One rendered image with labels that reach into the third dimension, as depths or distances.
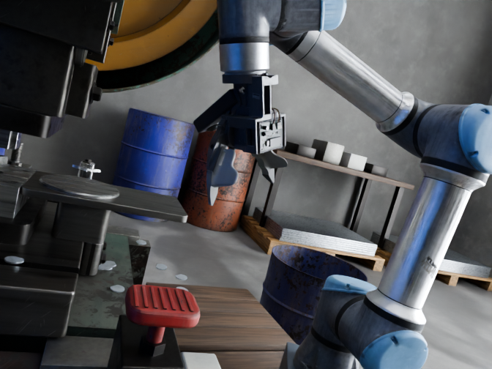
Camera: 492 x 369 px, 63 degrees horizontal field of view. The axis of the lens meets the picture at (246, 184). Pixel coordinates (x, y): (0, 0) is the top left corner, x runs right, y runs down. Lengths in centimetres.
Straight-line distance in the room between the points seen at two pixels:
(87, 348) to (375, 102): 65
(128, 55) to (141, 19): 10
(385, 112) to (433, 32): 460
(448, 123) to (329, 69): 23
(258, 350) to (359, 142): 383
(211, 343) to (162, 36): 82
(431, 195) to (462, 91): 499
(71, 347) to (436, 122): 69
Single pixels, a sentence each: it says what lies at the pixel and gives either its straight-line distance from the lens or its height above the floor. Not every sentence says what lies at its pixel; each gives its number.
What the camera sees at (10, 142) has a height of 83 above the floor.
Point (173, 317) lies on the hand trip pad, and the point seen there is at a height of 76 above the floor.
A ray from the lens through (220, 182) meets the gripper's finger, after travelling 61.
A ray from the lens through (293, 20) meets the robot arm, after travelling 64.
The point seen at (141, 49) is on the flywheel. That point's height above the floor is 106.
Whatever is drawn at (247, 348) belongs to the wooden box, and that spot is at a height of 34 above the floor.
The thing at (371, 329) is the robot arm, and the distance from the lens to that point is 82.
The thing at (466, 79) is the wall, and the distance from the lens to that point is 579.
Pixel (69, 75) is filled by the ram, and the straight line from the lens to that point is 63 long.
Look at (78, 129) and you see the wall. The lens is 402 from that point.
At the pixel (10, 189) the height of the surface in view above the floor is 78.
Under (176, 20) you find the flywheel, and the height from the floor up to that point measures 115.
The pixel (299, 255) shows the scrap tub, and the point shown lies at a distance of 196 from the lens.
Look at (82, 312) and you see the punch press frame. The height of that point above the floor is 64.
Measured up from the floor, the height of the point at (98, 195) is 78.
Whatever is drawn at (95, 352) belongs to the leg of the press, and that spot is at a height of 64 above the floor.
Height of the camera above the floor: 94
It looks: 7 degrees down
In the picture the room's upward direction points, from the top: 15 degrees clockwise
